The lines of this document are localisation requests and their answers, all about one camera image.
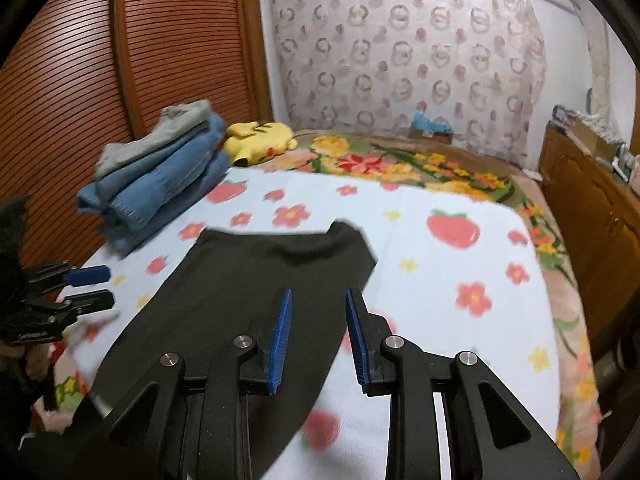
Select cardboard box on cabinet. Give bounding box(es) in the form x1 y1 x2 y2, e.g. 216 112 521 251
570 118 618 162

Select teal folded garment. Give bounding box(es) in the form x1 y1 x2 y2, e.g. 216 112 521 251
94 122 208 203

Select white strawberry flower blanket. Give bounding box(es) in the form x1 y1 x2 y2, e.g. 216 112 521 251
56 167 561 480

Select wooden louvered wardrobe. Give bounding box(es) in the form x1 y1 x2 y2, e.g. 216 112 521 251
1 0 272 264

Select patterned lace curtain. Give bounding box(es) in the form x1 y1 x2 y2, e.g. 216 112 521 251
266 0 547 166

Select floral brown bedspread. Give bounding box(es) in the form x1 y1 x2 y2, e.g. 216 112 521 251
46 133 601 479

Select grey folded garment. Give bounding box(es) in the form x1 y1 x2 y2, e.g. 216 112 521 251
94 100 213 179

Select blue denim jeans folded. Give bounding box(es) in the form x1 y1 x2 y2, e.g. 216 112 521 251
76 113 229 256

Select black pants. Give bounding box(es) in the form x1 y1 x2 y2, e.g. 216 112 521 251
92 221 375 476

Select wooden sideboard cabinet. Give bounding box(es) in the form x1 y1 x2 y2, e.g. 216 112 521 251
539 127 639 356

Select yellow Pikachu plush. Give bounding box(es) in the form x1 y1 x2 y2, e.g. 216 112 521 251
221 122 298 167

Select blue packet cardboard box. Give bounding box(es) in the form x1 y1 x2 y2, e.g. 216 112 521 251
409 112 454 145

